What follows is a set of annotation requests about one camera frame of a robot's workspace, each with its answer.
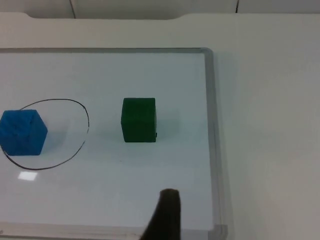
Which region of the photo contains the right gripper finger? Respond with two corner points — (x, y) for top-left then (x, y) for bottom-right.
(140, 188), (183, 240)

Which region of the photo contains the blue cube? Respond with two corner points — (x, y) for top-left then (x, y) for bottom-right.
(0, 109), (49, 157)

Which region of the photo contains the grey-framed whiteboard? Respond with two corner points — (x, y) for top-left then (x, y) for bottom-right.
(0, 46), (229, 238)

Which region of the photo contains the green cube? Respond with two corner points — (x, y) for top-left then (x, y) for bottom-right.
(120, 97), (158, 144)

